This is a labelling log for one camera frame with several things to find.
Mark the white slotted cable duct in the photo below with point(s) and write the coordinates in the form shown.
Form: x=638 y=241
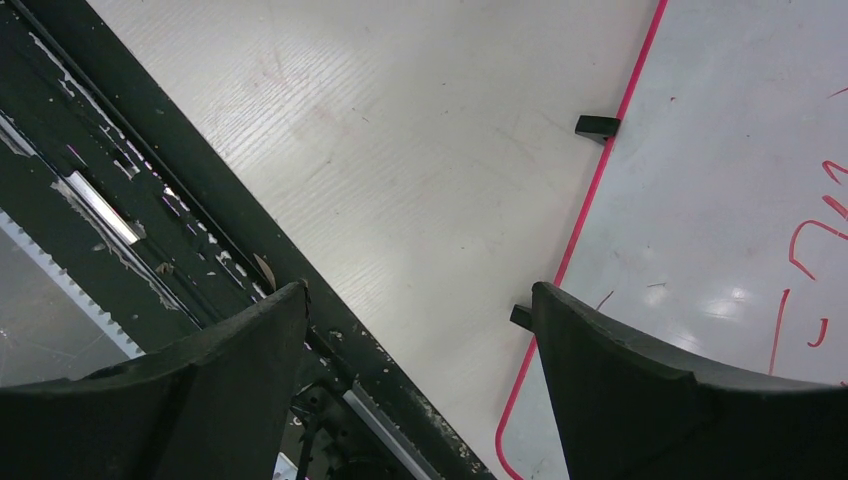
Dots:
x=78 y=297

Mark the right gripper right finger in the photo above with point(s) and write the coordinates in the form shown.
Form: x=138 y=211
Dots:
x=630 y=406

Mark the upper black board stopper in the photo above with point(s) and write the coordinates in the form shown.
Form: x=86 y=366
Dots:
x=600 y=129

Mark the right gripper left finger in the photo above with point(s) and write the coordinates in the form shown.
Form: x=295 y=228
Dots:
x=212 y=405

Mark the black board stopper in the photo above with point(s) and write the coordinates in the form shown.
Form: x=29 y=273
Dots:
x=600 y=129
x=522 y=317

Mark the lower black board stopper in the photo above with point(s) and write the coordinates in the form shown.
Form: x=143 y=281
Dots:
x=522 y=317

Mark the pink framed whiteboard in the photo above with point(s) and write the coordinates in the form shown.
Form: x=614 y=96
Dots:
x=716 y=218

